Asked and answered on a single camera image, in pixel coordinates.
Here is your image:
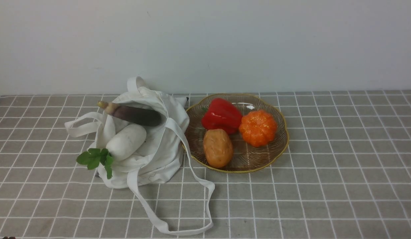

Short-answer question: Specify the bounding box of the white radish with green leaves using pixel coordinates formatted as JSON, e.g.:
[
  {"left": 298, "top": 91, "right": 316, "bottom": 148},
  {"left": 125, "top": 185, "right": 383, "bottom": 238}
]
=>
[{"left": 76, "top": 124, "right": 147, "bottom": 180}]

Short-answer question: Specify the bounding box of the white cloth tote bag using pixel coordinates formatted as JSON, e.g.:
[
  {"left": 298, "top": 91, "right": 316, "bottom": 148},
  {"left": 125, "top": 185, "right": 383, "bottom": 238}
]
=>
[{"left": 64, "top": 77, "right": 215, "bottom": 236}]

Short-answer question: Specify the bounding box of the red bell pepper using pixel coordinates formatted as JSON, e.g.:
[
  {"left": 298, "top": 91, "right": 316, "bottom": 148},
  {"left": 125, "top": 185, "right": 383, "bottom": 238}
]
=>
[{"left": 201, "top": 98, "right": 243, "bottom": 135}]

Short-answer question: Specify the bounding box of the brown potato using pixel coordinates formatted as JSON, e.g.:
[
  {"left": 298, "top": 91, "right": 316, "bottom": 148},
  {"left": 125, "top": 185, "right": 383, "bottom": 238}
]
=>
[{"left": 203, "top": 129, "right": 234, "bottom": 168}]

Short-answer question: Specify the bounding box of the orange pumpkin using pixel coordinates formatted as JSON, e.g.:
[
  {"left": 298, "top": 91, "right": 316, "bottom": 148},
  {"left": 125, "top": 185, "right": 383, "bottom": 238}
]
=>
[{"left": 239, "top": 110, "right": 278, "bottom": 148}]

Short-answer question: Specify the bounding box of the amber glass plate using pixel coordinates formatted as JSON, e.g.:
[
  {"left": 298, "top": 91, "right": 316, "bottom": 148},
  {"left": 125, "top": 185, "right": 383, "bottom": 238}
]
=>
[{"left": 185, "top": 94, "right": 289, "bottom": 173}]

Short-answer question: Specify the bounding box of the purple eggplant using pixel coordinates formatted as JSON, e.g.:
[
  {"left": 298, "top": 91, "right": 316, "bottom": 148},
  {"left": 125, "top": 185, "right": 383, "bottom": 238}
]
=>
[{"left": 97, "top": 101, "right": 162, "bottom": 127}]

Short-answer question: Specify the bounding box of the grey checkered tablecloth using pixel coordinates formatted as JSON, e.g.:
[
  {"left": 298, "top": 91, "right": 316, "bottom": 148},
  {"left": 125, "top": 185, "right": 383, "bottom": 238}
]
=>
[{"left": 0, "top": 91, "right": 411, "bottom": 239}]

